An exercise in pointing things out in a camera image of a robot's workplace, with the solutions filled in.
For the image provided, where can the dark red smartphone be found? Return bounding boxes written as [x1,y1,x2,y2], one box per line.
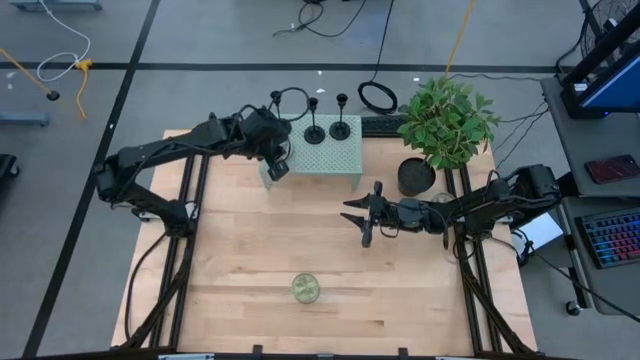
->
[583,153,640,185]

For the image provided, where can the loose black floor cable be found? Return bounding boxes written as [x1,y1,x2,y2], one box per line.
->
[272,0,369,39]

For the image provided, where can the coiled black cable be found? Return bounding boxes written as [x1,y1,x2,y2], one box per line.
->
[357,0,400,116]

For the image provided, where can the black aluminium frame side rails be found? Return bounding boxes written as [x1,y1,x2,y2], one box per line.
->
[444,169,539,357]
[112,149,211,351]

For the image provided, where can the yellow hanging cord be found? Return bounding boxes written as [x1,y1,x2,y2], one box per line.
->
[443,0,476,79]

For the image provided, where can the black aluminium frame cross rail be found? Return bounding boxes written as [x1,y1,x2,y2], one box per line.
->
[360,115,409,139]

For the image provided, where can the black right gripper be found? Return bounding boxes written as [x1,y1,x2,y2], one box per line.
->
[339,180,400,250]

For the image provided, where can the long black power cable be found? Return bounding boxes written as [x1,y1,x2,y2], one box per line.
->
[519,239,640,324]

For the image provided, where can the green leafy plant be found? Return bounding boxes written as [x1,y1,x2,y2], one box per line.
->
[397,75,501,171]

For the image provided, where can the monitor with blue screen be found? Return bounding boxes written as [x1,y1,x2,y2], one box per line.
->
[560,17,640,120]

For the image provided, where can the white box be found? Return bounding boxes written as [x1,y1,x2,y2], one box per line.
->
[512,212,565,256]

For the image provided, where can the black floor fan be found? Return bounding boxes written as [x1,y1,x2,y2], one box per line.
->
[579,0,640,61]

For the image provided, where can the yellow floor cable with plug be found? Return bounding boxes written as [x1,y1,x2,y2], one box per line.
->
[74,58,95,120]

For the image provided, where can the black frame rail with clips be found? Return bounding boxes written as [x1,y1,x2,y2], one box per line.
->
[29,344,571,360]

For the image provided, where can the grey keyboard desk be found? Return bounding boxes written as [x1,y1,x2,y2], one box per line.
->
[557,196,640,316]

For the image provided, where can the grey stand base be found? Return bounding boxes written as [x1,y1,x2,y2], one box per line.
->
[0,110,51,127]
[8,0,104,12]

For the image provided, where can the black plant pot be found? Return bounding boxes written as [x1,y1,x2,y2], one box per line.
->
[397,157,437,198]

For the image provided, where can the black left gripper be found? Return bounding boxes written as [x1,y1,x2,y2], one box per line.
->
[239,104,294,182]

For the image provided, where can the backlit rainbow keyboard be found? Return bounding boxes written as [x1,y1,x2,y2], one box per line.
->
[574,209,640,270]

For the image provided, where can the thin black desk cables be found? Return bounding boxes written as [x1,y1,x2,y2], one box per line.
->
[492,99,551,169]

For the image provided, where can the green perforated metal shelf riser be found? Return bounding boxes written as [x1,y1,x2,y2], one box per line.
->
[258,113,365,192]

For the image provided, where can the white floor cable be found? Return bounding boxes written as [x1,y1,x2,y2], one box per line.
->
[36,0,93,84]

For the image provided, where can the orange rod with black foot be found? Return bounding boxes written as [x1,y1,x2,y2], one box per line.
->
[0,47,61,102]

